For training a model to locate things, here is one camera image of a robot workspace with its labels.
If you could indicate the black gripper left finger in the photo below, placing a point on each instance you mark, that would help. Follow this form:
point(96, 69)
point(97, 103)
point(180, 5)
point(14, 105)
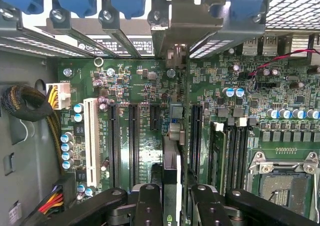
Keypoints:
point(148, 206)

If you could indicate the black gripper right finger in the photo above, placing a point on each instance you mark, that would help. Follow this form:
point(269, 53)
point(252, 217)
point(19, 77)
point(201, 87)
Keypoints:
point(207, 206)

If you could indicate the green RAM stick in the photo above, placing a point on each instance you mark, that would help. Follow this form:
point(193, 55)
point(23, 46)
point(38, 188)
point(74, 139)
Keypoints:
point(217, 156)

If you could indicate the black RAM slot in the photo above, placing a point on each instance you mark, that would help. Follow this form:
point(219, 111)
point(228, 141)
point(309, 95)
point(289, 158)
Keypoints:
point(228, 156)
point(243, 148)
point(235, 156)

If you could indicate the long black expansion slot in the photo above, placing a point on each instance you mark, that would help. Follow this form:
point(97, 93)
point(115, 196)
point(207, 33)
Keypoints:
point(134, 141)
point(113, 148)
point(196, 136)

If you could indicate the CPU socket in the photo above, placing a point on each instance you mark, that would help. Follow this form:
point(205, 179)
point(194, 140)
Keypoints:
point(282, 186)

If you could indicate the white expansion slot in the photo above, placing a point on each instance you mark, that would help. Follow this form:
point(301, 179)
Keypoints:
point(91, 136)

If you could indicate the green motherboard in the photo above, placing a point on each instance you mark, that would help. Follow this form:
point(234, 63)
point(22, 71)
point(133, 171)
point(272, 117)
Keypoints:
point(140, 86)

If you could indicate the open black PC case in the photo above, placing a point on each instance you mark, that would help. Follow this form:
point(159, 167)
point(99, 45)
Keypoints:
point(25, 148)

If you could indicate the metal slot cover blank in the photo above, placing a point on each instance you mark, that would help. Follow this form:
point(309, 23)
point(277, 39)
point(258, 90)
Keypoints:
point(8, 18)
point(61, 21)
point(110, 23)

